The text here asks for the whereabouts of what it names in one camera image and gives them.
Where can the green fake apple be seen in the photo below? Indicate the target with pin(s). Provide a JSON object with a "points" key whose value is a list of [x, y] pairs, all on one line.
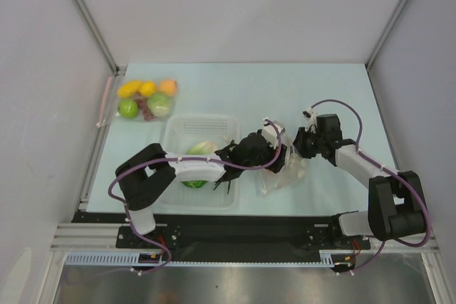
{"points": [[128, 108]]}

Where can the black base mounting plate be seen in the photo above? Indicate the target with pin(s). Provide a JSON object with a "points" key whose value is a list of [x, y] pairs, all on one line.
{"points": [[214, 234]]}

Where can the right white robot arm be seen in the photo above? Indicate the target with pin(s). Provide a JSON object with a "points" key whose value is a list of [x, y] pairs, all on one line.
{"points": [[396, 205]]}

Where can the aluminium frame post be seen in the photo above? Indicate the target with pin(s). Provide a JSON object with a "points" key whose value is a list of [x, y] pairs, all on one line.
{"points": [[386, 33], [92, 27]]}

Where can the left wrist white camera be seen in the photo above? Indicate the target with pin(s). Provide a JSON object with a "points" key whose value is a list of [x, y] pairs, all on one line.
{"points": [[272, 131]]}

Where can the pale green fake cabbage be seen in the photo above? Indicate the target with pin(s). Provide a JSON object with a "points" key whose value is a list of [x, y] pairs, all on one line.
{"points": [[160, 104]]}

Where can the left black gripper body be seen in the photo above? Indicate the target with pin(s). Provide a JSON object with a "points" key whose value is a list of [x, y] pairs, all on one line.
{"points": [[273, 166]]}

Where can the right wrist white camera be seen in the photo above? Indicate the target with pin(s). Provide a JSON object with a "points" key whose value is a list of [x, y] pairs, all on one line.
{"points": [[311, 117]]}

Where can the wrist white camera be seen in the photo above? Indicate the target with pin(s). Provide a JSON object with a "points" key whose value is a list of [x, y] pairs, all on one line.
{"points": [[311, 117], [272, 131]]}

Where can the fake red grapes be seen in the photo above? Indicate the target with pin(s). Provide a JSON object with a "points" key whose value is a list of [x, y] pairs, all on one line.
{"points": [[143, 109]]}

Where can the right aluminium frame post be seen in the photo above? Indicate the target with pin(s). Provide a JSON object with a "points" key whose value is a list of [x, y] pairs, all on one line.
{"points": [[386, 33]]}

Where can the orange fake peach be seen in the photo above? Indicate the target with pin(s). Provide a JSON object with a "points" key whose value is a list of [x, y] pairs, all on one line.
{"points": [[168, 87]]}

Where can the left aluminium frame post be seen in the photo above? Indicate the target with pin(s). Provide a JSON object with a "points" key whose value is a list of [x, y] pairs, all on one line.
{"points": [[92, 27]]}

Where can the fake green lettuce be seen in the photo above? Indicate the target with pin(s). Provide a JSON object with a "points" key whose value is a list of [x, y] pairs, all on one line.
{"points": [[205, 147]]}

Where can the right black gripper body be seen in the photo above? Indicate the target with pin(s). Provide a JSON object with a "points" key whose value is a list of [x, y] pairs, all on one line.
{"points": [[301, 141]]}

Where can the white slotted cable duct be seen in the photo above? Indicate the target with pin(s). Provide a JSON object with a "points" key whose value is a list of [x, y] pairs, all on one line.
{"points": [[313, 259]]}

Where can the clear zip top bag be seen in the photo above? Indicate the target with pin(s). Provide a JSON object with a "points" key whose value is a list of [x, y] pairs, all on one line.
{"points": [[271, 182]]}

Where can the yellow fake lemon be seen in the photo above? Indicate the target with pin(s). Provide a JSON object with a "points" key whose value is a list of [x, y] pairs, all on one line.
{"points": [[147, 89]]}

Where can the fake green onion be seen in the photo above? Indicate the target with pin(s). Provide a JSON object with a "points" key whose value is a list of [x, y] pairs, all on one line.
{"points": [[228, 183]]}

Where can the white perforated plastic basket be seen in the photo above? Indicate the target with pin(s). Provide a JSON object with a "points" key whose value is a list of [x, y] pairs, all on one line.
{"points": [[185, 131]]}

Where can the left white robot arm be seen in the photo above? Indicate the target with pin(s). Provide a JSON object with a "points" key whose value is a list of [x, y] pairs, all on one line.
{"points": [[145, 176]]}

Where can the yellow fake mango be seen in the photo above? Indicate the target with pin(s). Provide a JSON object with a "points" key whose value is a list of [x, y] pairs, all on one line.
{"points": [[129, 89]]}

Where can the zip bag of fake fruit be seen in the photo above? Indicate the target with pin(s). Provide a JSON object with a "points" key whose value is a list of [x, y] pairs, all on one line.
{"points": [[108, 109]]}

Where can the fake white mushroom pieces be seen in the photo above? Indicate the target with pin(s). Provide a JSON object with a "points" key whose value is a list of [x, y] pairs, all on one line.
{"points": [[297, 166]]}

